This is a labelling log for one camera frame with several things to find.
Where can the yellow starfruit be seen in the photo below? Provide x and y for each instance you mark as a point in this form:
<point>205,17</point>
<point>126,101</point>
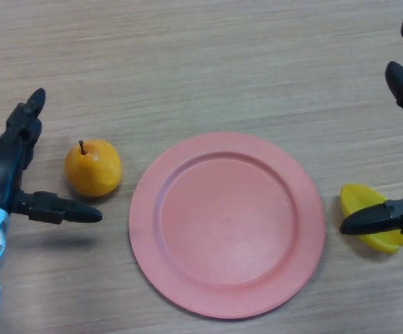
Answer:
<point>356,196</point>

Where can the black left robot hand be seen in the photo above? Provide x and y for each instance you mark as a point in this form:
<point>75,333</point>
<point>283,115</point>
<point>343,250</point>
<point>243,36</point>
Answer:
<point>2,167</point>

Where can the yellow pear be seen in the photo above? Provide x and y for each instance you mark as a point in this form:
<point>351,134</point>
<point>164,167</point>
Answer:
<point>93,170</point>

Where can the pink round plate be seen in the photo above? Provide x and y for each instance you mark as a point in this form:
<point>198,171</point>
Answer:
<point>227,222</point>

